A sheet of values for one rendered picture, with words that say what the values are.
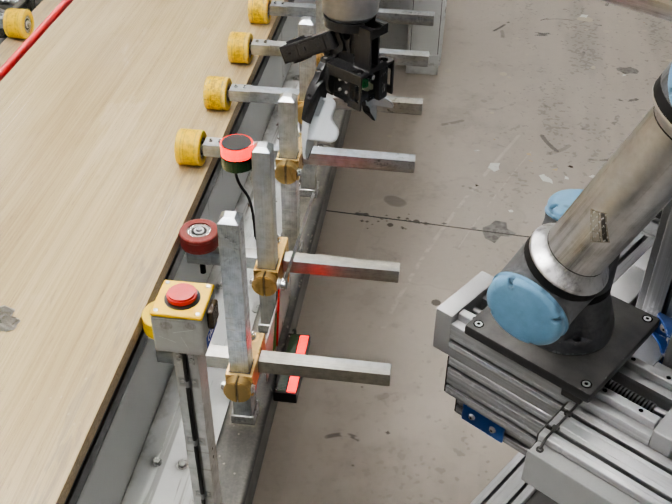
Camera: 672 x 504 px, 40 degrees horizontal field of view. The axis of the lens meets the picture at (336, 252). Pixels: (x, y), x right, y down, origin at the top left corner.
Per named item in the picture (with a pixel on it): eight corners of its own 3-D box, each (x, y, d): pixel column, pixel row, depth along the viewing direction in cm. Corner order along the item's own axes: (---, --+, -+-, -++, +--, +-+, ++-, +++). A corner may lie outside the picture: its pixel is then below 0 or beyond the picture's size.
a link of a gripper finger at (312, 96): (303, 121, 125) (329, 61, 124) (295, 117, 126) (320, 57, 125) (322, 128, 129) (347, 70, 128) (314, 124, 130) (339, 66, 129)
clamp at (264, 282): (289, 256, 192) (288, 237, 189) (276, 298, 182) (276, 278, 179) (262, 253, 193) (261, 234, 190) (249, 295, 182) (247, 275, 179)
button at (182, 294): (201, 293, 123) (200, 283, 122) (193, 313, 120) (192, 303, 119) (172, 290, 123) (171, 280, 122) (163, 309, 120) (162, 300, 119)
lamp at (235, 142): (261, 229, 181) (256, 135, 168) (255, 246, 177) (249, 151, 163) (232, 226, 182) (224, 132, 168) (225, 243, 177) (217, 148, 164)
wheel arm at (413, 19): (433, 21, 258) (434, 9, 256) (433, 27, 255) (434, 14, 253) (259, 9, 263) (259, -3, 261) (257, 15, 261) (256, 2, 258)
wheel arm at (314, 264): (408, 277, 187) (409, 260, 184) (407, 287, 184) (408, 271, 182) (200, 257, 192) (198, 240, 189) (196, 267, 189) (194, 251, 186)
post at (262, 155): (281, 332, 196) (273, 139, 166) (278, 344, 194) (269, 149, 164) (265, 331, 197) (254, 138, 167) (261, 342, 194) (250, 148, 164)
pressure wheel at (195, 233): (226, 261, 194) (222, 218, 187) (217, 286, 188) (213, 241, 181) (189, 258, 195) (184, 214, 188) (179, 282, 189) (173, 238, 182)
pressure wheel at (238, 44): (250, 26, 239) (246, 53, 237) (255, 43, 247) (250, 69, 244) (228, 25, 240) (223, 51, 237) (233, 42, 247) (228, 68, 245)
